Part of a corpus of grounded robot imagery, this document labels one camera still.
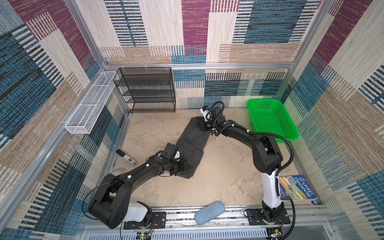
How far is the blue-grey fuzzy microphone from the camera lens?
73cm

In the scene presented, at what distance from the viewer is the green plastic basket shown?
3.37 feet

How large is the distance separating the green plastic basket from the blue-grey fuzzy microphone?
21.4 inches
